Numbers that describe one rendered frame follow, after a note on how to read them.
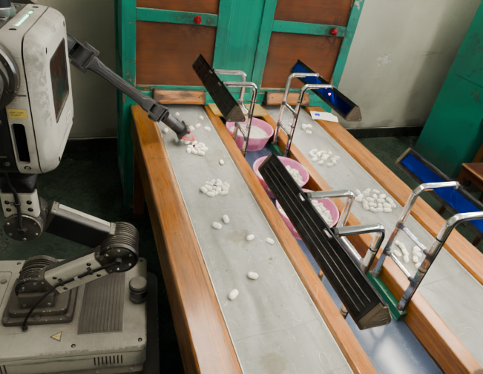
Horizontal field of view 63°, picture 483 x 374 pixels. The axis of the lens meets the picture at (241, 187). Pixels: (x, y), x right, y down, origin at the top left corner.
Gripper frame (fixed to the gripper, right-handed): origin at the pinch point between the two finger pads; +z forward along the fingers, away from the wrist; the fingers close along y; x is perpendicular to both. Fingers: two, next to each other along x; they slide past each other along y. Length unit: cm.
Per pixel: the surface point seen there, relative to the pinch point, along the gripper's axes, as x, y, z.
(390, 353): -15, -123, 32
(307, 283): -10, -98, 12
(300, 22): -83, 41, 18
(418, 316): -29, -117, 38
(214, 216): 5, -57, -2
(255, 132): -23.4, 10.9, 30.6
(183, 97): -6.9, 36.5, -2.7
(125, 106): 19, 42, -21
